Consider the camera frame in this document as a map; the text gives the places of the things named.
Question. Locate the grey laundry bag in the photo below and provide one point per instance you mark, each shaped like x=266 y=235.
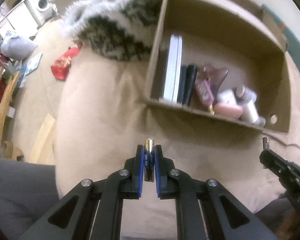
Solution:
x=17 y=47

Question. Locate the white bathroom scale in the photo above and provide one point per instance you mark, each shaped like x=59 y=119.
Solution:
x=33 y=64

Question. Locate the white kitchen cabinet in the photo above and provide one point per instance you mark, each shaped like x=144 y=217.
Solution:
x=20 y=20

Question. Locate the pink translucent glass vase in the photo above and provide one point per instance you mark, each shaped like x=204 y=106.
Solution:
x=215 y=77

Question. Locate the red plastic bag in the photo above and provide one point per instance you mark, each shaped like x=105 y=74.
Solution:
x=61 y=66

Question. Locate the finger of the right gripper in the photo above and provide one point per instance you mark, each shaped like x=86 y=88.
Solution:
x=276 y=164

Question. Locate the wooden chair frame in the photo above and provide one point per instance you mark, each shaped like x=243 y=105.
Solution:
x=6 y=99

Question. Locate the small white bottle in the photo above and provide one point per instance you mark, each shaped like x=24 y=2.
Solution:
x=261 y=122

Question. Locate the gold blue battery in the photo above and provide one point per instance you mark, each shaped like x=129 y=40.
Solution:
x=149 y=160

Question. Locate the white wall charger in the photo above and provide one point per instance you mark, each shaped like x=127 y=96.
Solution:
x=249 y=113

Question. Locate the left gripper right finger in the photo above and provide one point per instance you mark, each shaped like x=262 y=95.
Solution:
x=205 y=209

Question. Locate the teal cushion with orange stripe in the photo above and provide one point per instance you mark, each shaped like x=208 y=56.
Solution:
x=293 y=43

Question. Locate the person's right hand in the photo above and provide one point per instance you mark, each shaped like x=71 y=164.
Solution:
x=290 y=227

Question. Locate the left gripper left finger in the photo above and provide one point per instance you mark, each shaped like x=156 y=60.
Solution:
x=92 y=209

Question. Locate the pink cloud-shaped case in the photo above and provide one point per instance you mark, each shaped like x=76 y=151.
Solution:
x=228 y=111

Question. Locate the black white shaggy blanket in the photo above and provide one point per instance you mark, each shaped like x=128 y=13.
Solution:
x=121 y=30

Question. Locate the open cardboard box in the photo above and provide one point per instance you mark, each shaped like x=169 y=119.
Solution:
x=223 y=34

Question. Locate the white remote control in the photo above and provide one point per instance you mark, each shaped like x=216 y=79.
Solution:
x=173 y=69

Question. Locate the white washing machine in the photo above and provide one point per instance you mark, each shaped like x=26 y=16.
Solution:
x=41 y=10

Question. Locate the white labelled pill bottle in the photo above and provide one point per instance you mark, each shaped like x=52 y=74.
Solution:
x=244 y=94

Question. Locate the white earbuds case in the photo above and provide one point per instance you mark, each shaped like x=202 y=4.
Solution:
x=227 y=96

